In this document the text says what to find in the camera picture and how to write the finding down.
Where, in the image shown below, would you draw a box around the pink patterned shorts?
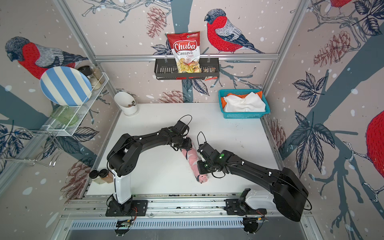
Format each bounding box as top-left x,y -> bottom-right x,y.
181,147 -> 208,184

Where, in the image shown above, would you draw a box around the white shorts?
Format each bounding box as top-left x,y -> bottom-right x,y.
223,92 -> 266,113

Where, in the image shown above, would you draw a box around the orange shorts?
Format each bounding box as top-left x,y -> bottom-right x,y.
221,91 -> 263,109

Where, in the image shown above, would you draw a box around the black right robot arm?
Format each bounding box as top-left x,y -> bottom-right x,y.
198,142 -> 309,222

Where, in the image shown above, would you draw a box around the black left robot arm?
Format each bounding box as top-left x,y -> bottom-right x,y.
107,120 -> 193,209

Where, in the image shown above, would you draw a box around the white ceramic cup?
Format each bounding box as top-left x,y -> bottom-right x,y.
114,92 -> 139,116

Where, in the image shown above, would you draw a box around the small snack packet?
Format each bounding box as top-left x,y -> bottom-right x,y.
202,67 -> 216,73

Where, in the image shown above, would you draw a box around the black cap bottle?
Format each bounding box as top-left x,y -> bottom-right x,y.
99,169 -> 114,184
89,170 -> 105,185

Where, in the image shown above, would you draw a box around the red Chuba chips bag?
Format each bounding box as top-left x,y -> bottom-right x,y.
167,32 -> 202,74

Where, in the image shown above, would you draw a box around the dark lid spice jar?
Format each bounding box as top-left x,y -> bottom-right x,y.
78,66 -> 102,91

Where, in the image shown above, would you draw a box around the blue white striped plate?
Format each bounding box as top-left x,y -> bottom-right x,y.
40,67 -> 93,107

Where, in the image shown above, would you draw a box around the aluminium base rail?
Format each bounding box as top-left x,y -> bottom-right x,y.
59,191 -> 313,232

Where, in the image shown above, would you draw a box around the black wire wall basket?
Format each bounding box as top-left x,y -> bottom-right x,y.
154,58 -> 220,80

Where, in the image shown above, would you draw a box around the clear acrylic wall shelf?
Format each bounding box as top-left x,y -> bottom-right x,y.
42,73 -> 110,137

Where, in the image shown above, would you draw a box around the chrome wire wall rack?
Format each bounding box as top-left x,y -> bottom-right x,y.
1,129 -> 64,171

